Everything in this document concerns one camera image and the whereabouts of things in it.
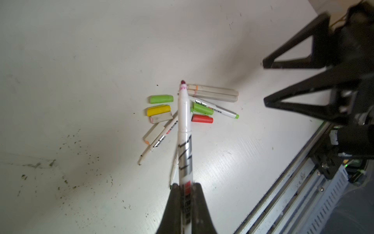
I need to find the green white pen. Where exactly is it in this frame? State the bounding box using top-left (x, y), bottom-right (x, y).
top-left (190, 96), bottom-right (239, 119)

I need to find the beige pen cap orange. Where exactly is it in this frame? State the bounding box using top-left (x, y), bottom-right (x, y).
top-left (143, 123), bottom-right (165, 145)

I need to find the white pen with black print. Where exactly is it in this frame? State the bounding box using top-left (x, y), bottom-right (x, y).
top-left (138, 114), bottom-right (178, 165)

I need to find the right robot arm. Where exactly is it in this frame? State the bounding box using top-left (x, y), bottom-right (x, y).
top-left (262, 2), bottom-right (374, 179)

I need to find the red pen cap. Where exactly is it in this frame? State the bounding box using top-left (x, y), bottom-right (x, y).
top-left (191, 115), bottom-right (213, 124)

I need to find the yellow pen cap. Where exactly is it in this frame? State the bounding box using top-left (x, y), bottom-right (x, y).
top-left (147, 105), bottom-right (171, 117)

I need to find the thin white pen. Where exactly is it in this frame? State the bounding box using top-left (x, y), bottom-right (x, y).
top-left (169, 145), bottom-right (178, 189)

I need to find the red white pen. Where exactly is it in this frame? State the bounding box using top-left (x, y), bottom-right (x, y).
top-left (178, 81), bottom-right (193, 234)

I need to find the beige pen cap pink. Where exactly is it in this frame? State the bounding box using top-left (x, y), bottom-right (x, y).
top-left (150, 112), bottom-right (173, 124)

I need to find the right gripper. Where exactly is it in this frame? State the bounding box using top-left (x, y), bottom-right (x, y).
top-left (262, 3), bottom-right (374, 125)

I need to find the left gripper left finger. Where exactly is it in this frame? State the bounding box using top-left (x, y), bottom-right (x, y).
top-left (156, 183), bottom-right (182, 234)

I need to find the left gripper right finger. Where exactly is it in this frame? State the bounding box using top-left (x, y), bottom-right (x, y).
top-left (191, 183), bottom-right (217, 234)

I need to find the light green pen cap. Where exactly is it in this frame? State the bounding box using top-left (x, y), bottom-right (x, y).
top-left (149, 95), bottom-right (174, 104)

